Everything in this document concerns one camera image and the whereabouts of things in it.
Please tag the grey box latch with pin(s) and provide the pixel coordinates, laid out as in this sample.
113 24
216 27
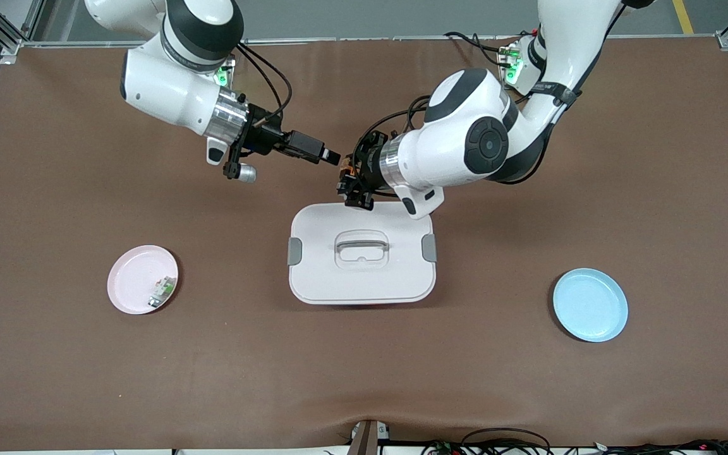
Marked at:
294 251
429 248

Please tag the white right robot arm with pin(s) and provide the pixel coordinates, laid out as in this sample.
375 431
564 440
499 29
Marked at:
168 88

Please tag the blue round plate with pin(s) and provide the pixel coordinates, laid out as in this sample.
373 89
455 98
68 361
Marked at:
591 306

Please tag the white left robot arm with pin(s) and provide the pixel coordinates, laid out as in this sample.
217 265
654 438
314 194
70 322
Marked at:
452 145

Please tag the orange push-button switch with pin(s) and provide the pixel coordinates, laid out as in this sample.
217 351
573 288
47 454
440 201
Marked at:
347 170

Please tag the brown table cover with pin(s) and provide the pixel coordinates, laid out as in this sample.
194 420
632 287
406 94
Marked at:
364 379

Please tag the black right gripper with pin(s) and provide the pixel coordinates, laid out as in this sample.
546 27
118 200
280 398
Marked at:
267 138

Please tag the metal table edge rail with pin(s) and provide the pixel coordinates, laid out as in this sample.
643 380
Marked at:
370 40

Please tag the white lidded storage box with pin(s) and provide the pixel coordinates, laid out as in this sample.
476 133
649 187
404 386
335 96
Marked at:
364 284

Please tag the pink round plate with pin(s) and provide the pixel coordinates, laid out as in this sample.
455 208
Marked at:
133 278

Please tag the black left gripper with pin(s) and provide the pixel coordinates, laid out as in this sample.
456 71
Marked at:
366 165

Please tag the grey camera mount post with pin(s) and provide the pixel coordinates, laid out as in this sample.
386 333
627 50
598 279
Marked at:
367 439

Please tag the green push-button switch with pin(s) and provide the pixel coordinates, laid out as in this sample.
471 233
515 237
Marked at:
162 292

